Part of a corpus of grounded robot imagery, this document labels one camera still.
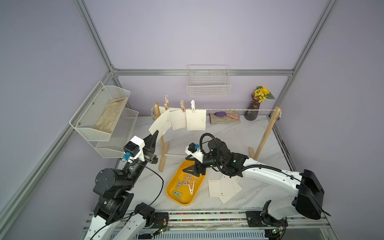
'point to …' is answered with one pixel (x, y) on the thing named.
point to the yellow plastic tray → (184, 187)
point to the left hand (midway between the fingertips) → (156, 132)
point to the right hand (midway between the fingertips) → (187, 164)
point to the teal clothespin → (176, 194)
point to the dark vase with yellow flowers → (259, 95)
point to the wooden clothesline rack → (164, 148)
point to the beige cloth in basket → (110, 114)
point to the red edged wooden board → (214, 119)
